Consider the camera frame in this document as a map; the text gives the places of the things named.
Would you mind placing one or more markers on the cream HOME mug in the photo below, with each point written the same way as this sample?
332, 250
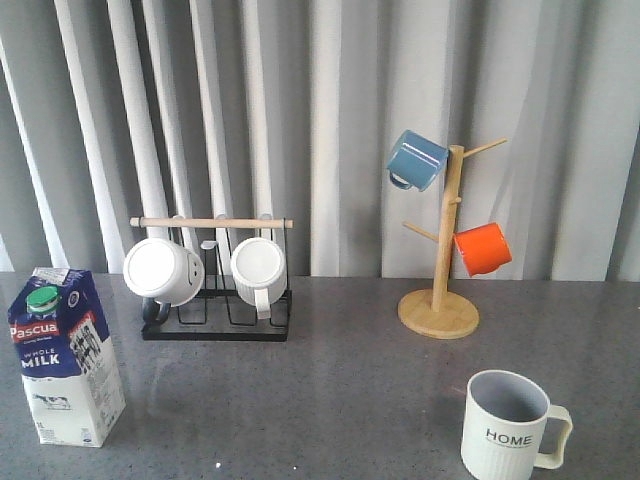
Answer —
504, 423

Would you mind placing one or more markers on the blue white milk carton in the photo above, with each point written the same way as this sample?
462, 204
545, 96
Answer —
68, 366

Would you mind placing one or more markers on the white ribbed mug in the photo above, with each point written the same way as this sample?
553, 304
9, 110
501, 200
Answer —
259, 271

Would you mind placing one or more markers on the blue enamel mug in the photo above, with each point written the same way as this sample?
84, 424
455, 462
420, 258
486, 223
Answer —
415, 161

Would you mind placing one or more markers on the wooden mug tree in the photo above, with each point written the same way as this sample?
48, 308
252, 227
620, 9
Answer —
437, 312

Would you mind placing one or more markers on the white smiley mug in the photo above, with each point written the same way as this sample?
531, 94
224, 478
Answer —
164, 274

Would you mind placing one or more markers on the orange enamel mug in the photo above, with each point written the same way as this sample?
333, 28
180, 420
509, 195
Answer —
483, 249

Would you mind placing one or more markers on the grey pleated curtain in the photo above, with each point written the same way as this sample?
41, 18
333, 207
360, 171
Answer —
114, 109

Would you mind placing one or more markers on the black wire mug rack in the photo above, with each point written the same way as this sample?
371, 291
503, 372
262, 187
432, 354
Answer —
217, 312

